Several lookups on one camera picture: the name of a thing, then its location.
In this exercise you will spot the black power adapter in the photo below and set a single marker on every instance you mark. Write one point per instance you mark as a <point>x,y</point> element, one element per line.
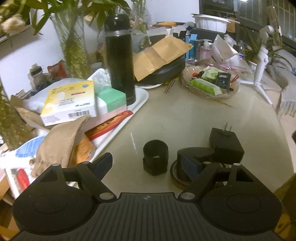
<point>226,146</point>

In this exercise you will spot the white plastic tray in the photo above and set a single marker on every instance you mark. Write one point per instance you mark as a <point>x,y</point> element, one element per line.
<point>100,133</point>

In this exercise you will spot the brown paper envelope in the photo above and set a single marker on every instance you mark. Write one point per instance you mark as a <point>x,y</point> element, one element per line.
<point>162,53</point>

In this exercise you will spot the small black eyepiece tube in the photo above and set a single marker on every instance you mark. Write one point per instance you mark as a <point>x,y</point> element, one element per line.
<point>156,155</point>

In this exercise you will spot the clear plastic snack bowl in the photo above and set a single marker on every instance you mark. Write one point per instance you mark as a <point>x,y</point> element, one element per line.
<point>209,73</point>

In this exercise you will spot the pink sanitizer bottle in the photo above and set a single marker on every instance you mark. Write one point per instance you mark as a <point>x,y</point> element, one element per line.
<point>206,49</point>

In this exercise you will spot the white plastic bag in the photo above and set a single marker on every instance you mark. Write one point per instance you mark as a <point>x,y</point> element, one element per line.
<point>224,54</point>

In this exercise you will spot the wooden chopsticks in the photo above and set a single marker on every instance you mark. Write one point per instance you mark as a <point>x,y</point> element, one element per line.
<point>171,83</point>

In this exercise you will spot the glass vase with bamboo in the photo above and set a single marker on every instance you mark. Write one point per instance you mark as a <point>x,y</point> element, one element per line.
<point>13,129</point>

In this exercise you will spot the black small packet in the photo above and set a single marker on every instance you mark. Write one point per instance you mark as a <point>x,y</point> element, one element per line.
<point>223,80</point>

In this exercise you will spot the white food container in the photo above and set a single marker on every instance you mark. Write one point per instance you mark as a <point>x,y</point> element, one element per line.
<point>212,23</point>

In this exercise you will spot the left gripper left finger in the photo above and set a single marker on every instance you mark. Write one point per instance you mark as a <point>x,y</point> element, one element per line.
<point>91,175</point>

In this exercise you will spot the white gimbal tripod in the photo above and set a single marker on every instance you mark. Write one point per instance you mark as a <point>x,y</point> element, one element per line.
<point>263,58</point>

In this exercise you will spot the yellow medicine box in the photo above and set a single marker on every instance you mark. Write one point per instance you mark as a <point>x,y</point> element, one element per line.
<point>69,102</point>

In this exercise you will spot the black zip case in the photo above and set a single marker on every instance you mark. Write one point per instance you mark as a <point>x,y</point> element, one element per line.
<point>165,73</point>

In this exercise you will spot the brown cloth pouch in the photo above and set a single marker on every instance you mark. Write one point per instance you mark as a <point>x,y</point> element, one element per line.
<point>57,146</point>

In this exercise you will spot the green tissue box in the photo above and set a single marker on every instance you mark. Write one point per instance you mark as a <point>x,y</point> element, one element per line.
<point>109,100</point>

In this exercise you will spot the red lighter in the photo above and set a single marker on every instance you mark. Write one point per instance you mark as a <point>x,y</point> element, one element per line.
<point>22,178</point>

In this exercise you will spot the black cylindrical lens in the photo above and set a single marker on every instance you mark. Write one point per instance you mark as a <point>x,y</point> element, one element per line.
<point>194,157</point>

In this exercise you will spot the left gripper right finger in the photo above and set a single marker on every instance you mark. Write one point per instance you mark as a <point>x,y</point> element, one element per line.
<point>201,176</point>

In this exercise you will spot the black thermos bottle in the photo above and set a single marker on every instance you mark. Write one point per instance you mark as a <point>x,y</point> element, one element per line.
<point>118,43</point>

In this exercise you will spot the green wet wipes pack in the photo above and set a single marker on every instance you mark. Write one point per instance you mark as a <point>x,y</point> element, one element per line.
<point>206,86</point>

